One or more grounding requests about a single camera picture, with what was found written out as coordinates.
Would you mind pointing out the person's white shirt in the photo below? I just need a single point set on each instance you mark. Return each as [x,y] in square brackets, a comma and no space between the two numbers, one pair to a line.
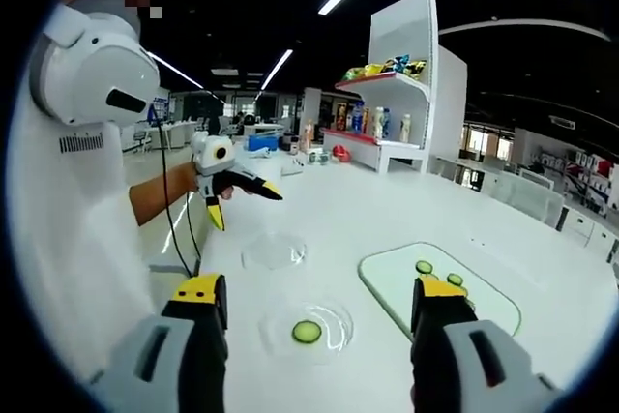
[72,239]

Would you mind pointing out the background product display wall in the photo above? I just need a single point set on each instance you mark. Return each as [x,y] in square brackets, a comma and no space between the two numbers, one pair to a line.
[580,176]

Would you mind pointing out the row of white office desks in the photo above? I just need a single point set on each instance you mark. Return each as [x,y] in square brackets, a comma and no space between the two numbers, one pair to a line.
[580,229]

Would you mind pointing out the cluster of cucumber slices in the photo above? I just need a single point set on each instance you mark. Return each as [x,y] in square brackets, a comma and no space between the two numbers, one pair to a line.
[424,267]

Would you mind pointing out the white display shelf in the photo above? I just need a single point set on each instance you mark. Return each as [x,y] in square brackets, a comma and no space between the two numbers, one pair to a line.
[401,21]

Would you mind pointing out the clear petri dish lid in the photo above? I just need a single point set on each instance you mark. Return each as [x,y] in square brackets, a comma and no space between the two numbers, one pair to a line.
[271,251]

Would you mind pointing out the white flat box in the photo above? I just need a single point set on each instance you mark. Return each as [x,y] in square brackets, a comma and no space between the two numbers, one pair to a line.
[292,170]

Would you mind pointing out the ceiling air conditioner vent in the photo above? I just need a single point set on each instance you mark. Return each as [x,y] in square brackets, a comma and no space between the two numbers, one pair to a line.
[562,122]

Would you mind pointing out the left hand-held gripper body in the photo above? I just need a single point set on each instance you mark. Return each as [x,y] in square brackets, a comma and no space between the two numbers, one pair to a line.
[213,152]

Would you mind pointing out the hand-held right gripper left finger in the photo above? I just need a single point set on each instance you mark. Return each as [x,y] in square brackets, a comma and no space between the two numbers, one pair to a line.
[193,335]

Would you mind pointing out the clear petri dish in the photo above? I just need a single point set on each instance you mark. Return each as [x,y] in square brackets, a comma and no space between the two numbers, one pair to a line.
[333,328]

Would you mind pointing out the green cucumber slice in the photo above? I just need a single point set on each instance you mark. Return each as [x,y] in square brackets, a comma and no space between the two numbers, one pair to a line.
[306,332]

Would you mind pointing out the blue black snack packet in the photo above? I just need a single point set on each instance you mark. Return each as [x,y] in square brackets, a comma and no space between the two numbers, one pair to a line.
[396,64]

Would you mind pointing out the yellow black snack packet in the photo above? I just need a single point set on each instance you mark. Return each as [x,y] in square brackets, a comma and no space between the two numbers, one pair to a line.
[417,67]

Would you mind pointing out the white chest-worn device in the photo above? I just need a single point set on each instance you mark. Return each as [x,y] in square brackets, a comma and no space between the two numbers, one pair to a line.
[97,65]

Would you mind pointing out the blue storage box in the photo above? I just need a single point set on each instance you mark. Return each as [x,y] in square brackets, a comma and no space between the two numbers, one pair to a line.
[262,142]

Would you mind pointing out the white cutting board green rim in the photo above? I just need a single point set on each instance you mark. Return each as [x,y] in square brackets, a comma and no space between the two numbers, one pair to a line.
[387,277]

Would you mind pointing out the red round object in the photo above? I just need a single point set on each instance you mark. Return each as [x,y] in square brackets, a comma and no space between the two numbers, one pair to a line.
[342,153]

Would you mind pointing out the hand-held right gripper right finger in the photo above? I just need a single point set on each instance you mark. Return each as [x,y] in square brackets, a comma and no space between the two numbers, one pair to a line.
[445,335]

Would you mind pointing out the person's left hand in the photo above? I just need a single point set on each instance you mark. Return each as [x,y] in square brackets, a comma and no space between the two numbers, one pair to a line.
[226,192]

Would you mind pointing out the peach drink bottle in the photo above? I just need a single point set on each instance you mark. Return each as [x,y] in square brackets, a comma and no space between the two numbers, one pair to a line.
[308,137]

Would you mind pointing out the small glass jar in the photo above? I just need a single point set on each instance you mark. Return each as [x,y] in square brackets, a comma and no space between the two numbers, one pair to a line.
[320,157]

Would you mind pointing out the person's right hand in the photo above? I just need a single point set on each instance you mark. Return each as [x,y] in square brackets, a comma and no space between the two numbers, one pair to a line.
[412,394]

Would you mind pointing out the green yellow snack packet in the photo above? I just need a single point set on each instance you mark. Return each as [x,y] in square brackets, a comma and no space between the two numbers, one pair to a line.
[355,74]

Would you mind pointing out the row of drink bottles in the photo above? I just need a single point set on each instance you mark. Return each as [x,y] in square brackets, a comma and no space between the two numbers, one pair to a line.
[377,123]

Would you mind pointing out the straight ceiling light strip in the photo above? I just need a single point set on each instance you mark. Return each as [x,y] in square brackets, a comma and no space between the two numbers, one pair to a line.
[277,69]
[174,69]

